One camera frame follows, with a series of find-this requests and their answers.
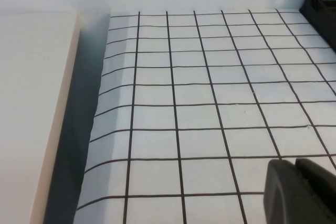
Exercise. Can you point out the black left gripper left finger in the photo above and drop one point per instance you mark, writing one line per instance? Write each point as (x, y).
(286, 197)

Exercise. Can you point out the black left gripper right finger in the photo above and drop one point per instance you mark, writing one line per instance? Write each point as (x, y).
(320, 176)

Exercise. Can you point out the white black-grid table mat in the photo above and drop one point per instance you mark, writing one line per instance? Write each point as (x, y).
(197, 103)

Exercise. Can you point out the black plastic drip tray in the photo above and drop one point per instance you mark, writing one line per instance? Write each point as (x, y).
(319, 16)

